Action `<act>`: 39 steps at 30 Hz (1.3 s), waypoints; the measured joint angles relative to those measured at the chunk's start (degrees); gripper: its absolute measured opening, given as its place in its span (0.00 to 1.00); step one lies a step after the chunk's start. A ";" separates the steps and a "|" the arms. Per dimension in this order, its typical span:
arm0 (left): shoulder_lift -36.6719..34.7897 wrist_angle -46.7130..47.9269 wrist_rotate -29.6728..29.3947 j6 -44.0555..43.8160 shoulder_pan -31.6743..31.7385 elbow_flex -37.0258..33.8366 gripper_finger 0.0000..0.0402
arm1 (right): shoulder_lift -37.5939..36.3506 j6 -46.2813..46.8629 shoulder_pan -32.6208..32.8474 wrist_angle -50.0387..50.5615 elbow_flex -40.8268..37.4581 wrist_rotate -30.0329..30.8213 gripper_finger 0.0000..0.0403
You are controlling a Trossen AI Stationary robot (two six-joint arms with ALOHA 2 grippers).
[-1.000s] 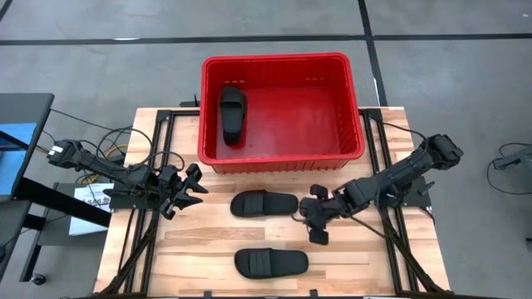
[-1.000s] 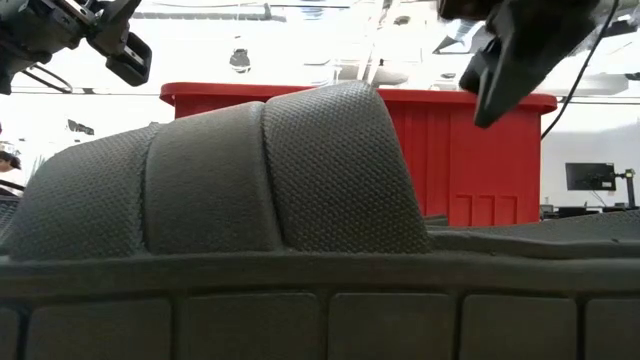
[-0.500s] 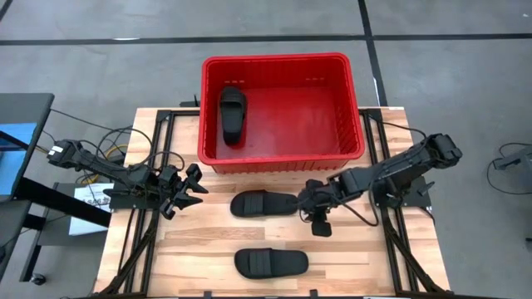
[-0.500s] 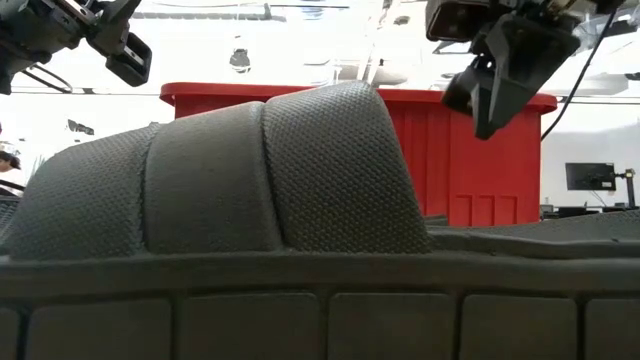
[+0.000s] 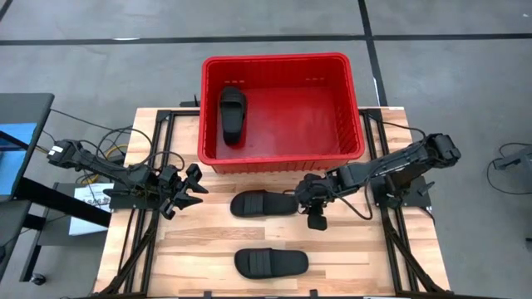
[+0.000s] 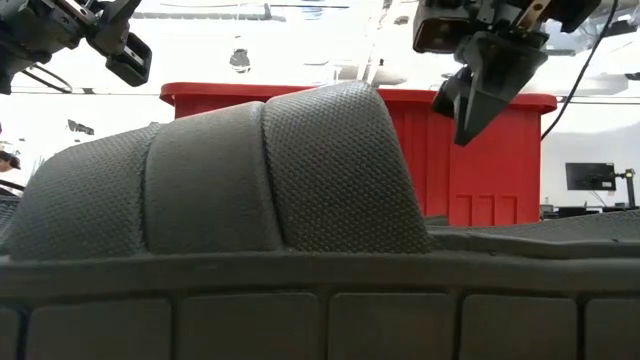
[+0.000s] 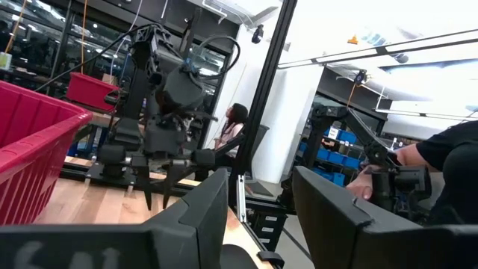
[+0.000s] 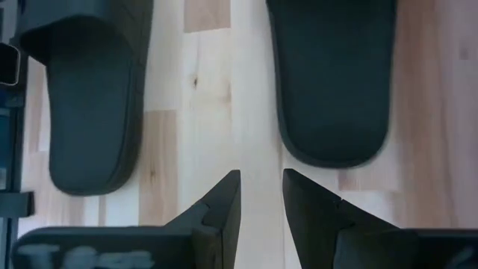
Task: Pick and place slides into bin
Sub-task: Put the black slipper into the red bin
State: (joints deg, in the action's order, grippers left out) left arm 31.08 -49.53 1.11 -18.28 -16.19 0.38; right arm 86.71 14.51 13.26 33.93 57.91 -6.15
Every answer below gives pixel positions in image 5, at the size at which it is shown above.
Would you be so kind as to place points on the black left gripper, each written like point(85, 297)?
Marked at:
point(176, 193)

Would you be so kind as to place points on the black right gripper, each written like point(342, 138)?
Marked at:
point(313, 193)

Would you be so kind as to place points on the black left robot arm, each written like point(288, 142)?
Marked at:
point(104, 166)

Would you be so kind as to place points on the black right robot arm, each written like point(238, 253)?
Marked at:
point(395, 162)

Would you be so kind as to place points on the red plastic bin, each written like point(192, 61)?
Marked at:
point(291, 124)

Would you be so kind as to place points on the small black antenna device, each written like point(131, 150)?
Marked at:
point(189, 104)

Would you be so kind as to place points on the white paper sheet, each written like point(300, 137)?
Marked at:
point(89, 193)

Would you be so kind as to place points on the black desk support beam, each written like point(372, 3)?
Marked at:
point(62, 201)

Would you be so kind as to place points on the black desk leg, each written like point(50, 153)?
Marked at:
point(31, 261)

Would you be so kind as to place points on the black caster wheel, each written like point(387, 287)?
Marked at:
point(39, 279)

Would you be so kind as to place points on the blue panel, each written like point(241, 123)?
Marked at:
point(16, 166)

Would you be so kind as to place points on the dark grey side panel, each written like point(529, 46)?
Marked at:
point(10, 228)

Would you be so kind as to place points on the dark grey desk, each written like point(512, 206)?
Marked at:
point(25, 106)

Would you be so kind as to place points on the black floor device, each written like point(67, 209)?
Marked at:
point(515, 158)

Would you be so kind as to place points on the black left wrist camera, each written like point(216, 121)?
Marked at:
point(168, 174)

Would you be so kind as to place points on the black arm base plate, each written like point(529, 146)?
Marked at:
point(118, 202)
point(422, 199)

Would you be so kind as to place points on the black aluminium rail frame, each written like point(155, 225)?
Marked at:
point(183, 112)
point(392, 257)

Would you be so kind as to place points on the black table edge bracket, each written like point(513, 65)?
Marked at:
point(207, 294)
point(313, 293)

